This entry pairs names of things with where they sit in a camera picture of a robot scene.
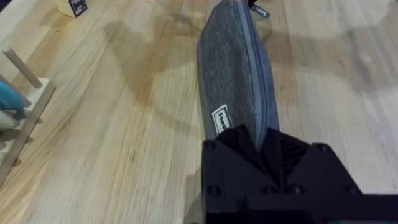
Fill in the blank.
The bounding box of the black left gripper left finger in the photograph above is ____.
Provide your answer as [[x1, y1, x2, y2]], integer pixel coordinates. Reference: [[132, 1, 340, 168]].
[[201, 125, 282, 224]]

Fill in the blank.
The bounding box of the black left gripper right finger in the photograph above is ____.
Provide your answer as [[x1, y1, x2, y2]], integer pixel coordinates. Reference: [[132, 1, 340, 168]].
[[263, 126, 364, 197]]

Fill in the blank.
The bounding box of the grey soft zip bag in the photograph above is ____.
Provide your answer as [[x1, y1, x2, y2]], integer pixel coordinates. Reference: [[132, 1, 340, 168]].
[[195, 0, 280, 149]]

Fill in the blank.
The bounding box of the wooden peg rack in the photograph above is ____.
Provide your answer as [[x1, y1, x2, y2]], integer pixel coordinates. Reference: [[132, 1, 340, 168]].
[[0, 46, 57, 187]]

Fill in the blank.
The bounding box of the wooden block with purple print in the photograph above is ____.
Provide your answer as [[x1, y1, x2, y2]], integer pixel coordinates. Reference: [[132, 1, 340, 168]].
[[54, 0, 88, 18]]

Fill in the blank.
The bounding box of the grey cup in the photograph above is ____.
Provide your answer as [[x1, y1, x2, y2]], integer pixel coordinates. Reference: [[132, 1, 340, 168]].
[[0, 109, 20, 131]]

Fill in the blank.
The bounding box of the teal cup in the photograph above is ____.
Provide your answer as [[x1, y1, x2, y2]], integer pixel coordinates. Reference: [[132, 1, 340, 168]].
[[0, 79, 32, 121]]

